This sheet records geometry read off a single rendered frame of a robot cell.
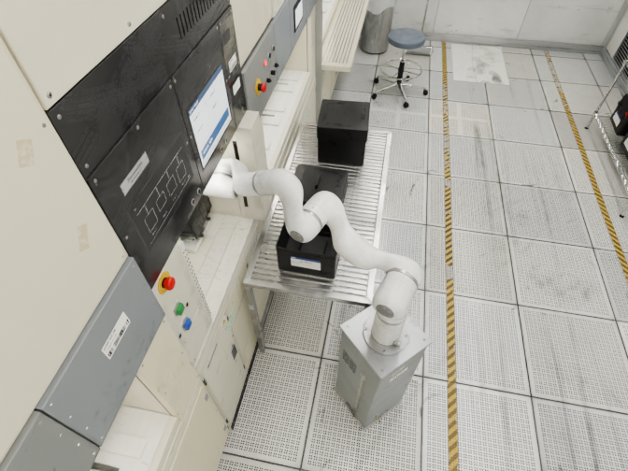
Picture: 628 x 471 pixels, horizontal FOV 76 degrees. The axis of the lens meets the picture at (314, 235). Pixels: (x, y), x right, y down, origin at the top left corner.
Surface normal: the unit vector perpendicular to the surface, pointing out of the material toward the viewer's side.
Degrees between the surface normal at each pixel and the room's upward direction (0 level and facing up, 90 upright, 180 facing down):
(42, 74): 93
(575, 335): 0
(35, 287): 90
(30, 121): 90
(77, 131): 90
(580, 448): 0
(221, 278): 0
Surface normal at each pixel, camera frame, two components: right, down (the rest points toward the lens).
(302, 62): -0.19, 0.75
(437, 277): 0.00, -0.65
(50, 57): 0.97, 0.19
